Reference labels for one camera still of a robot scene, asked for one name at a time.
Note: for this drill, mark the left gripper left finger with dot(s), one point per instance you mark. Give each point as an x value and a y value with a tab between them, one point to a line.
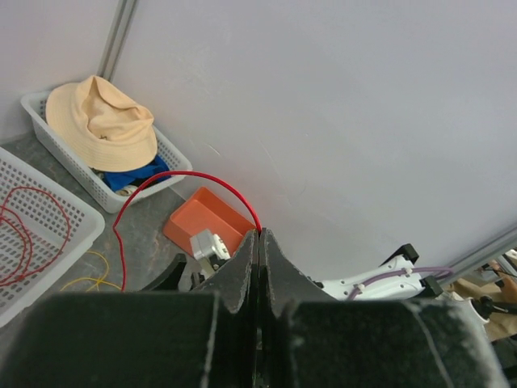
202	338

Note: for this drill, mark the right white plastic basket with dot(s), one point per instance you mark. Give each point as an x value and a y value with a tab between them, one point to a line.
35	106

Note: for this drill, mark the beige bucket hat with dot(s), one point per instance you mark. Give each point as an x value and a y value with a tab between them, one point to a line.
105	128

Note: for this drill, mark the white plastic basket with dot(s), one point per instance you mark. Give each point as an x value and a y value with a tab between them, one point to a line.
45	229
35	106

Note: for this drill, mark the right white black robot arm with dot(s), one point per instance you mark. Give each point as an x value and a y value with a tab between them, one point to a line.
259	277

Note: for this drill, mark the middle white plastic basket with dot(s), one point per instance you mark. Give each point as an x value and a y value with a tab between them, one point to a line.
45	229

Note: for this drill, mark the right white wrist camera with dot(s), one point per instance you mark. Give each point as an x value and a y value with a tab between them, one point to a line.
209	251

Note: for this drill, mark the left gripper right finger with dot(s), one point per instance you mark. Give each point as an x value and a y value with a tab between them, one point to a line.
313	340

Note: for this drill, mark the orange plastic tray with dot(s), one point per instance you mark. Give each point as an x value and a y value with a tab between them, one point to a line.
206	211

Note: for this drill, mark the blue cloth in basket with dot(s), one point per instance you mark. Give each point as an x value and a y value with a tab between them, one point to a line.
117	181

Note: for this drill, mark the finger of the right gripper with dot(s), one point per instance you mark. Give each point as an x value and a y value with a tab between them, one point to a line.
168	281

